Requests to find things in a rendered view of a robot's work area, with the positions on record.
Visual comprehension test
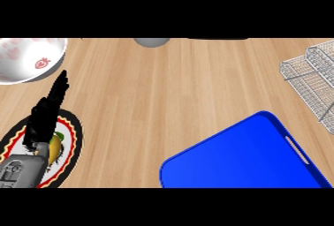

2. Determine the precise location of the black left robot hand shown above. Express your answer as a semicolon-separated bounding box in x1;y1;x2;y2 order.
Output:
21;69;71;152

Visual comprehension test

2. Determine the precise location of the yellow pear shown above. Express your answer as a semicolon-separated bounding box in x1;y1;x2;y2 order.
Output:
46;132;67;166

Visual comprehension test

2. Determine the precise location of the blue tray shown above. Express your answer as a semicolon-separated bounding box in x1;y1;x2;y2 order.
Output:
160;110;334;189

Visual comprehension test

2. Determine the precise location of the round plate with red rim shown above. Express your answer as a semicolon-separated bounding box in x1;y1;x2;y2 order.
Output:
0;109;84;189

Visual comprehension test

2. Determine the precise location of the white bowl with red print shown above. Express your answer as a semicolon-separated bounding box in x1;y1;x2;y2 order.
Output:
0;38;69;86

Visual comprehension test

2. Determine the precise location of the grey rounded object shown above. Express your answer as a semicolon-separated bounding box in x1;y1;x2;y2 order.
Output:
133;38;173;49

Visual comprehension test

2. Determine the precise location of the tiered wire basket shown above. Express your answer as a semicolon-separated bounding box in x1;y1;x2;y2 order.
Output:
278;39;334;136

